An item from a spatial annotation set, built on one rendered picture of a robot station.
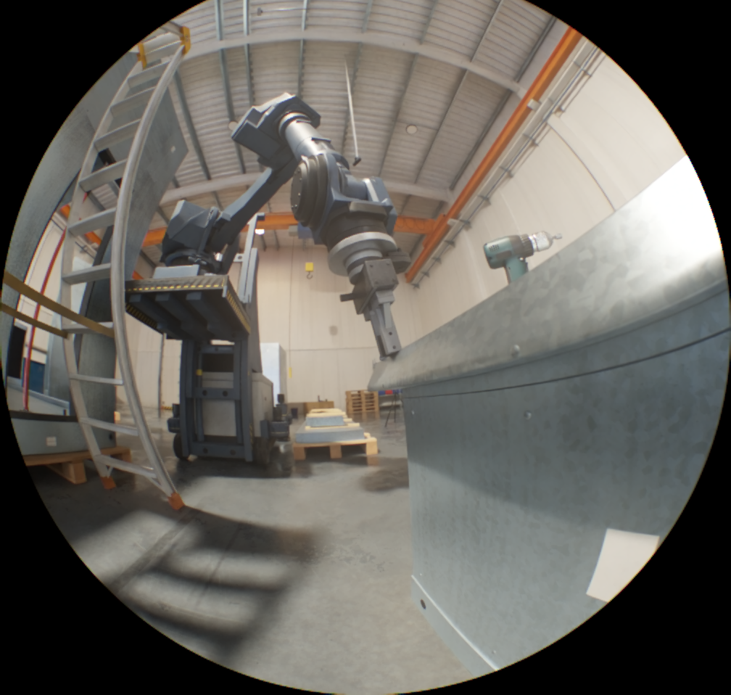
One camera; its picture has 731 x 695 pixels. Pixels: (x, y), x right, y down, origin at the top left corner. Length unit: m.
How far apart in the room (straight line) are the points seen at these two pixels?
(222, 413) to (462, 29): 8.85
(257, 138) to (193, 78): 7.34
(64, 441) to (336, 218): 1.88
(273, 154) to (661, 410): 1.52
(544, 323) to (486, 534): 0.28
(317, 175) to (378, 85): 7.40
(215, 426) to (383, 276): 2.35
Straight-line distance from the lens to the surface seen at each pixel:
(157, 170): 2.81
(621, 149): 5.89
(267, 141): 1.43
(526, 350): 0.17
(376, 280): 0.40
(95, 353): 2.04
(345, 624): 0.73
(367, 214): 0.48
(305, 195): 0.51
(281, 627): 0.75
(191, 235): 1.92
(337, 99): 8.05
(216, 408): 2.55
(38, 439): 1.81
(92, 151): 1.64
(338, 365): 10.93
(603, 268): 0.15
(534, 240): 0.59
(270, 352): 6.68
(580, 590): 0.30
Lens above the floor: 0.58
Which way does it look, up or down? 16 degrees up
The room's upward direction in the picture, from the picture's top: 5 degrees counter-clockwise
